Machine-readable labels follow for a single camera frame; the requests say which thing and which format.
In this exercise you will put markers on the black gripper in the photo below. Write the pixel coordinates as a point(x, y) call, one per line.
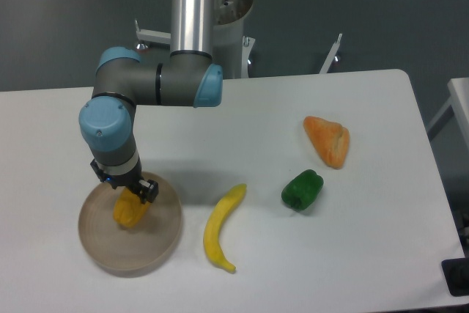
point(146, 190)

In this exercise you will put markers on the yellow bell pepper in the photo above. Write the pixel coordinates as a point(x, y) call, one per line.
point(128, 209)

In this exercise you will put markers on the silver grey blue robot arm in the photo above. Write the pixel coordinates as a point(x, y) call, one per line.
point(122, 83)

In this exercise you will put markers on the beige round plate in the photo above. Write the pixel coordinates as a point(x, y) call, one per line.
point(135, 251)

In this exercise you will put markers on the green bell pepper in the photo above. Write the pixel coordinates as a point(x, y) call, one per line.
point(303, 190)

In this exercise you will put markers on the yellow banana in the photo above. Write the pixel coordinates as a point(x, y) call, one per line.
point(225, 206)

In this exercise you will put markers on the orange bread wedge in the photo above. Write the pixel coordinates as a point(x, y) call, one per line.
point(331, 140)

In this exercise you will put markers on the black device at table edge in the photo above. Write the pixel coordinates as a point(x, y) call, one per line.
point(456, 275)

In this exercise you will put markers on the white side table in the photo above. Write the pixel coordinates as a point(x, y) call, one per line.
point(447, 132)

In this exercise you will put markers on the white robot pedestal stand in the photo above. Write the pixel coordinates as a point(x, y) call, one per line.
point(214, 27)

